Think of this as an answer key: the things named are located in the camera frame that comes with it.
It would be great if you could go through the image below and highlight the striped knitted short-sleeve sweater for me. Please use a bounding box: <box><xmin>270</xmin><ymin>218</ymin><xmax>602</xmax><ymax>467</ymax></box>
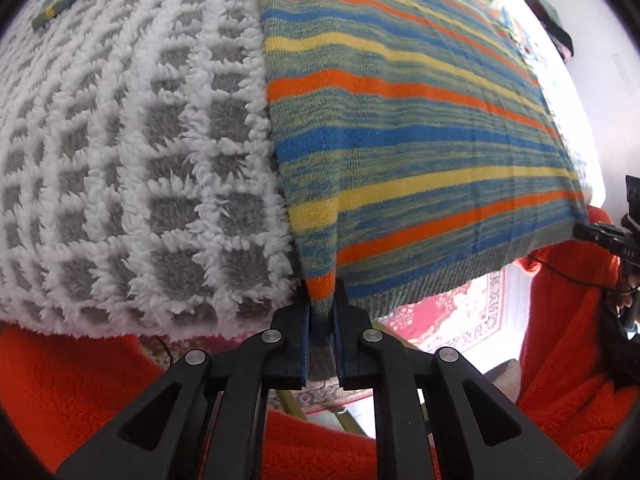
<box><xmin>30</xmin><ymin>0</ymin><xmax>590</xmax><ymax>384</ymax></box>

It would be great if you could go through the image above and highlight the orange fleece clothing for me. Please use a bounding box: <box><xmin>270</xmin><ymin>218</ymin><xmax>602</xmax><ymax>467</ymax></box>
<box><xmin>0</xmin><ymin>205</ymin><xmax>633</xmax><ymax>480</ymax></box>

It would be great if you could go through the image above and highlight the patterned red floor rug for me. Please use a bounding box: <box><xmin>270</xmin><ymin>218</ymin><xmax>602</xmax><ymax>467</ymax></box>
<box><xmin>140</xmin><ymin>271</ymin><xmax>504</xmax><ymax>415</ymax></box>

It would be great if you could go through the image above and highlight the white grey checked fleece blanket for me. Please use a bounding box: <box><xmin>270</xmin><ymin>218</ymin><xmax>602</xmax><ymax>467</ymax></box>
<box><xmin>1</xmin><ymin>0</ymin><xmax>295</xmax><ymax>340</ymax></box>

